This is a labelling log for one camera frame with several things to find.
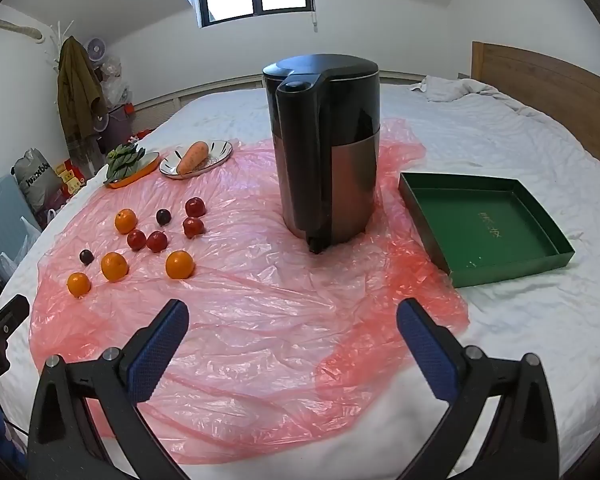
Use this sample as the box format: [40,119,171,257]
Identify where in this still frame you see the wooden headboard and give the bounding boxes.
[471,41,600,161]

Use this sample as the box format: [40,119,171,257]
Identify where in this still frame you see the orange back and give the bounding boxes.
[114,208,137,235]

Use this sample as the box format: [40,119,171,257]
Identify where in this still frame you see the orange oval dish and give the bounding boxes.
[104,150,161,190]

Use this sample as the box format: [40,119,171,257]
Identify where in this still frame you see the carrot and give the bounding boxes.
[176,141,209,176]

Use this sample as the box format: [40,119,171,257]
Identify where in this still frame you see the green leafy vegetable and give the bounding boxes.
[105,143,146,184]

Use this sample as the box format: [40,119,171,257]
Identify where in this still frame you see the pink plastic sheet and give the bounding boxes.
[30,119,468,465]

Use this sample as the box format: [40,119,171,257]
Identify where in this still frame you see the white coat rack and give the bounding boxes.
[44,20,74,73]

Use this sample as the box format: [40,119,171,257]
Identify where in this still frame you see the grey bag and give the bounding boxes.
[12,148,62,214]

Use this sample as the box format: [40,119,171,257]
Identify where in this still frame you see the purple bucket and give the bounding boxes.
[99,106,132,154]

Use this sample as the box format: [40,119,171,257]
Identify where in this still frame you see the dark plum back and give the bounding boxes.
[156,209,172,226]

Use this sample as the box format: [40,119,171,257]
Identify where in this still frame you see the dark plum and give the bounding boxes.
[156,209,172,226]
[79,249,94,266]

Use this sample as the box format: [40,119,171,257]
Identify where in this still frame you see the red yellow box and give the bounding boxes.
[54,159,86,197]

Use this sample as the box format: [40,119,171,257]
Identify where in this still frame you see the red apple back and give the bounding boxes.
[185,197,207,218]

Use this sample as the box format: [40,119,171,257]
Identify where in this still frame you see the green tray box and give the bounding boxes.
[399,172,574,288]

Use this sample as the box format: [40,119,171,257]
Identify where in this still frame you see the small white fan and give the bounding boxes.
[85,37,106,64]

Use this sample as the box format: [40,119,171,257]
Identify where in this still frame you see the dark plum front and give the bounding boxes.
[79,249,94,266]

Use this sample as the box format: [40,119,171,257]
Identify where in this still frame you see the olive coat on rack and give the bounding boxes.
[57,36,108,142]

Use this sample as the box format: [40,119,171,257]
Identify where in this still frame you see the crumpled white blanket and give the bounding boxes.
[410,75,526,112]

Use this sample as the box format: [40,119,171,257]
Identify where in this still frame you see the small orange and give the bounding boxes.
[67,272,92,298]

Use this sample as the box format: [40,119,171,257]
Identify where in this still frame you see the light blue suitcase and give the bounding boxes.
[0,174,41,284]

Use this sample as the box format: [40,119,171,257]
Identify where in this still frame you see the striped white plate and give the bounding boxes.
[159,140,233,180]

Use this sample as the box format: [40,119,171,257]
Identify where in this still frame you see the black electric kettle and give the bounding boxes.
[262,53,380,254]

